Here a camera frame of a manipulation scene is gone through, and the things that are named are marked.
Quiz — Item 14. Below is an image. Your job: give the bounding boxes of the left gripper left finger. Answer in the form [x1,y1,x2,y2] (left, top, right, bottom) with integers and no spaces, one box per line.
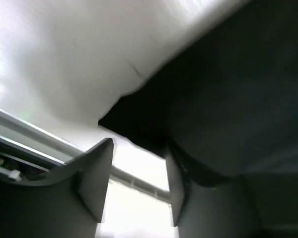
[0,138,114,238]

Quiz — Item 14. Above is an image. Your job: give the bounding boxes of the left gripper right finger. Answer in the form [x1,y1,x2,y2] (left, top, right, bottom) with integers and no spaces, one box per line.
[166,142,298,238]

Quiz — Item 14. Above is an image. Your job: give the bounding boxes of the black sport shorts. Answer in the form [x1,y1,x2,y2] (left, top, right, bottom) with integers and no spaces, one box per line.
[99,0,298,186]

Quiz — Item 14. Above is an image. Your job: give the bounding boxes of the aluminium front rail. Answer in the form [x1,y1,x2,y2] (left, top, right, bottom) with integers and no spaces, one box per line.
[0,108,170,203]

